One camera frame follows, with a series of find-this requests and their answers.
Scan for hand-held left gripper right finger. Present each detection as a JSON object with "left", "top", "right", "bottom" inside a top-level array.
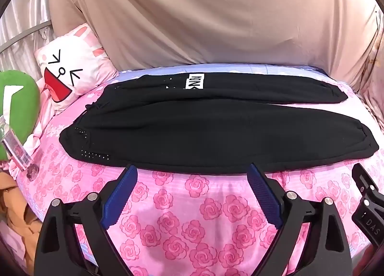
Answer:
[{"left": 246, "top": 162, "right": 351, "bottom": 276}]

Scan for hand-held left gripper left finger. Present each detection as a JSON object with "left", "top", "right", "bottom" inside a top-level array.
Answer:
[{"left": 34, "top": 165, "right": 138, "bottom": 276}]

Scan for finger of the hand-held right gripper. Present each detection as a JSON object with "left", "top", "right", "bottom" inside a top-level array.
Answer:
[{"left": 351, "top": 163, "right": 379, "bottom": 201}]

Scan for black pants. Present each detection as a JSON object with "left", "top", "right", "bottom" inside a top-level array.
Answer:
[{"left": 59, "top": 72, "right": 380, "bottom": 174}]

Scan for pink rose bedsheet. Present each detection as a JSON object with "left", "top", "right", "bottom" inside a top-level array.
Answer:
[{"left": 15, "top": 64, "right": 384, "bottom": 276}]

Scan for orange cloth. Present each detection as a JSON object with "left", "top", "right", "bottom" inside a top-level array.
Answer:
[{"left": 0, "top": 171, "right": 42, "bottom": 267}]

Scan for clear plastic bottle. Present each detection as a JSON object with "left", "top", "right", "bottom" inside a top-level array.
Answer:
[{"left": 0, "top": 115, "right": 39, "bottom": 180}]

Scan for green pillow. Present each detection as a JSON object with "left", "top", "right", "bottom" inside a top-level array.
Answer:
[{"left": 0, "top": 70, "right": 41, "bottom": 162}]

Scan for white bunny face pillow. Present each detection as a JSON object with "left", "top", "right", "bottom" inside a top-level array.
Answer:
[{"left": 34, "top": 22, "right": 119, "bottom": 111}]

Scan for beige cloth cover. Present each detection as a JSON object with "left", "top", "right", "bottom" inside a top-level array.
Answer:
[{"left": 48, "top": 0, "right": 379, "bottom": 93}]

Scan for white curtain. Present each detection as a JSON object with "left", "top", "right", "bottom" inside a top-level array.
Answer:
[{"left": 0, "top": 0, "right": 56, "bottom": 74}]

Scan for grey metal rail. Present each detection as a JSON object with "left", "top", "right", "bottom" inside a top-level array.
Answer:
[{"left": 0, "top": 20, "right": 52, "bottom": 54}]

